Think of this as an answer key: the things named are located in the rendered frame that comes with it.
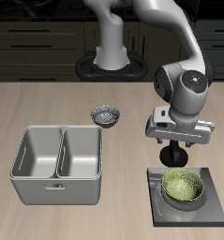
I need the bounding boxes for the dark kitchen cupboards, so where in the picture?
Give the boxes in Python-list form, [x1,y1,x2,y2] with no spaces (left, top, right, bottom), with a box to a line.
[0,0,224,83]

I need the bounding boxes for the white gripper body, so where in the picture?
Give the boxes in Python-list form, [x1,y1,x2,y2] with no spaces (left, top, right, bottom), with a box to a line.
[144,114,217,145]

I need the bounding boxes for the green bowl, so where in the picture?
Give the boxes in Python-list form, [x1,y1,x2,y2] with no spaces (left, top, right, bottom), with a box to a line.
[161,167,205,206]

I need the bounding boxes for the dark grey stove plate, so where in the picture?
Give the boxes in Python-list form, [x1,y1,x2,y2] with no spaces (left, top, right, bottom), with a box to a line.
[146,167,224,228]

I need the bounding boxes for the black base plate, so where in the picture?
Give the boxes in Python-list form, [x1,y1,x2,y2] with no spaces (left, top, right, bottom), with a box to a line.
[75,50,149,79]

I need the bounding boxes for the white two-bin basket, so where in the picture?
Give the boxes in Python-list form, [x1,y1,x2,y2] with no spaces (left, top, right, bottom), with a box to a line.
[8,125,104,206]

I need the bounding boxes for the small grey fluted dish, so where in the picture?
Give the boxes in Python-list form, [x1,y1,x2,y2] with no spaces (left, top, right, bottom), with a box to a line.
[90,104,121,129]

